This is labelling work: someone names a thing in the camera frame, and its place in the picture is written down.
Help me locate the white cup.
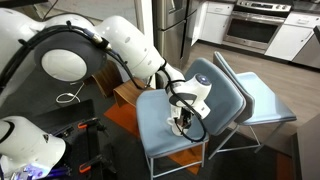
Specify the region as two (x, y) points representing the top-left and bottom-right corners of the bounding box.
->
(166, 114), (184, 137)

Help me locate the orange-handled bar clamp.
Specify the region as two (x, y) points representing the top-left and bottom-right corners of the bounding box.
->
(77, 117), (108, 132)
(78, 153), (113, 174)

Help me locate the black robot cart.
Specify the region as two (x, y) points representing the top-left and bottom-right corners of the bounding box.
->
(29, 99), (118, 180)

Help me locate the bent plywood stool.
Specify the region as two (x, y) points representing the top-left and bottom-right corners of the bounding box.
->
(89, 59), (124, 98)
(113, 78), (155, 108)

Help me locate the narrow white kitchen cabinet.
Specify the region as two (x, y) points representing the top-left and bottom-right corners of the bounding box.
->
(199, 0), (235, 45)

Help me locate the wide white kitchen cabinet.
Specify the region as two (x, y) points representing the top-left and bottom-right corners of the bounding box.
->
(264, 11), (320, 62)

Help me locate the stainless steel oven range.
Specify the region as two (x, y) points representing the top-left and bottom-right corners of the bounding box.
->
(222, 0), (294, 51)

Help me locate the grey counter block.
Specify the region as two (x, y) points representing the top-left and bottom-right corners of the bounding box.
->
(291, 113), (320, 180)

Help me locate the white floor cable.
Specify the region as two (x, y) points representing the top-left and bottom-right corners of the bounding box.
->
(55, 82), (86, 104)

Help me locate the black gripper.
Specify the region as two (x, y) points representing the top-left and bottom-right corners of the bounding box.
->
(173, 105), (195, 132)

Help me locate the stainless steel fridge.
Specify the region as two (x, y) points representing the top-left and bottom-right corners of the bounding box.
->
(152, 0), (201, 69)

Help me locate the blue padded metal-frame chair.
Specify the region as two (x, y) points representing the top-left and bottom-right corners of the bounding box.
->
(135, 57), (247, 179)
(208, 50), (298, 161)

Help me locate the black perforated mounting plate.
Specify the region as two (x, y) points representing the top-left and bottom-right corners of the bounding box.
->
(64, 124), (101, 180)

